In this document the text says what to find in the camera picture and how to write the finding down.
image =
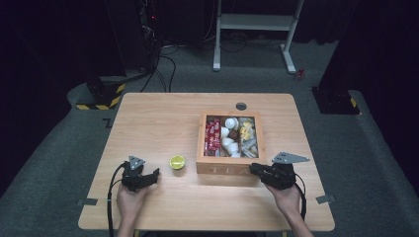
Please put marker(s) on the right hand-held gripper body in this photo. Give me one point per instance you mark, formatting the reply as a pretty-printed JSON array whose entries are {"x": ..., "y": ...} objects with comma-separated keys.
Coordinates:
[{"x": 280, "y": 174}]

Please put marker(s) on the small red floor object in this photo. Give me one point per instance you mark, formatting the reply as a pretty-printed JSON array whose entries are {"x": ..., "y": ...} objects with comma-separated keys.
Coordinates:
[{"x": 299, "y": 75}]

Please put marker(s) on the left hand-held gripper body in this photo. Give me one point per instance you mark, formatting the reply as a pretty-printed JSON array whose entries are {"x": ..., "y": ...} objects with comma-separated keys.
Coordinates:
[{"x": 133, "y": 176}]

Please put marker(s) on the grey tape strip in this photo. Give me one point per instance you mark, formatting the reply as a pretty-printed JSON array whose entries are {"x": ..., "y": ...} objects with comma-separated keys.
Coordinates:
[
  {"x": 325, "y": 198},
  {"x": 87, "y": 201}
]

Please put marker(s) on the white metal stand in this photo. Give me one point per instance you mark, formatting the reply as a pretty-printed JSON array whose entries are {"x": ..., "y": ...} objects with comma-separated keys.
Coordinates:
[{"x": 255, "y": 22}]

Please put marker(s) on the yellow packets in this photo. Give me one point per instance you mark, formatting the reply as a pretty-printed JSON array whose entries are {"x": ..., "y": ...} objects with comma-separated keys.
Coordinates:
[{"x": 245, "y": 130}]

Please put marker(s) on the person's left hand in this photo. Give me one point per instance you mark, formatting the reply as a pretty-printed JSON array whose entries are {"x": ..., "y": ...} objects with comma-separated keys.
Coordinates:
[{"x": 130, "y": 200}]

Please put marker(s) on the wooden tea box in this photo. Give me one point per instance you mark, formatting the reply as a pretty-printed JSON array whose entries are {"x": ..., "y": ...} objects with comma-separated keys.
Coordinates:
[{"x": 227, "y": 166}]

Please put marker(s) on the person's right hand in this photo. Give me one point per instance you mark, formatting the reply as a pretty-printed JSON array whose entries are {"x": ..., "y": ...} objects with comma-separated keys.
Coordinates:
[{"x": 287, "y": 199}]

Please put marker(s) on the black yellow striped stand base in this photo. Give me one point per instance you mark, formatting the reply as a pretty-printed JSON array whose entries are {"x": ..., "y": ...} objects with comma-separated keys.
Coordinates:
[{"x": 102, "y": 95}]

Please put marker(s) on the white capsule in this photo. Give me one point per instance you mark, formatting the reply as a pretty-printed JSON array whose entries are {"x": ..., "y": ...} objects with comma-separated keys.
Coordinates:
[
  {"x": 234, "y": 149},
  {"x": 225, "y": 132},
  {"x": 227, "y": 142},
  {"x": 232, "y": 123}
]

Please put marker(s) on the brown capsule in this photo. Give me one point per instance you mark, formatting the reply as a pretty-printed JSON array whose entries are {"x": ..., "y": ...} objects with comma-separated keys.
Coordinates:
[{"x": 234, "y": 134}]

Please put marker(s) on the stack of red packets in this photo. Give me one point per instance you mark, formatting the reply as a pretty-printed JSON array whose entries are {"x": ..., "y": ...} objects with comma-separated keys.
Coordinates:
[{"x": 212, "y": 136}]

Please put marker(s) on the yellow-green round capsule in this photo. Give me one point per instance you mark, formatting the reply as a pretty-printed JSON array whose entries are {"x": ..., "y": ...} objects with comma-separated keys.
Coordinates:
[{"x": 177, "y": 162}]

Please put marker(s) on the grey packets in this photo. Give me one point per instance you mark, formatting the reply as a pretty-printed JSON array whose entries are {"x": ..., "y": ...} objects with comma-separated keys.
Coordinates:
[{"x": 249, "y": 145}]

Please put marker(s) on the dark equipment rack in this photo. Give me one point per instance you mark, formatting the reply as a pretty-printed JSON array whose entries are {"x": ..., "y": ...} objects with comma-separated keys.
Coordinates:
[{"x": 150, "y": 29}]

